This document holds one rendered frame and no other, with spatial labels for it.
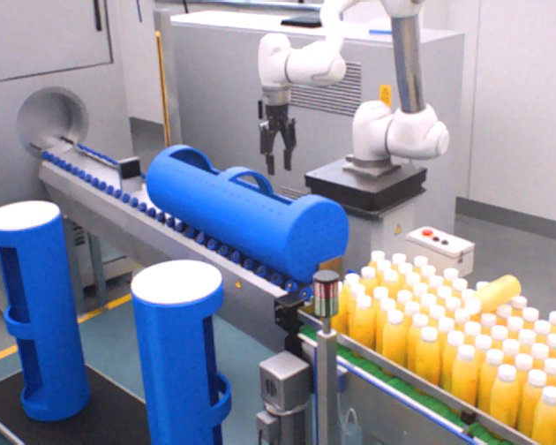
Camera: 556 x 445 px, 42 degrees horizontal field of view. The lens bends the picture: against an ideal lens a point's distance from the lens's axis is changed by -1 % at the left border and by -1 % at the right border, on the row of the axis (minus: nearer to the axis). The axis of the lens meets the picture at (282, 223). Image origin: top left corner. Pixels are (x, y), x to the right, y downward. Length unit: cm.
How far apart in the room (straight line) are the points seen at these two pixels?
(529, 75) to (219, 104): 202
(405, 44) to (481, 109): 258
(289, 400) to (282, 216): 57
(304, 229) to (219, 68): 273
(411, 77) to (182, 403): 139
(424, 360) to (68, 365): 171
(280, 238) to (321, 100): 212
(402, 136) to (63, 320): 153
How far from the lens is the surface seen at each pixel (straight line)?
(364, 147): 293
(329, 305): 178
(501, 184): 527
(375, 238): 296
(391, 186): 285
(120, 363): 387
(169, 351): 227
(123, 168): 335
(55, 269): 299
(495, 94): 514
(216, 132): 505
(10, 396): 353
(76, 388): 326
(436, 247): 234
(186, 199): 270
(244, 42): 469
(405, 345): 202
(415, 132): 280
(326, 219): 235
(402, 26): 266
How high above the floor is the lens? 206
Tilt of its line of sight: 23 degrees down
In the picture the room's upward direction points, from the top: 2 degrees counter-clockwise
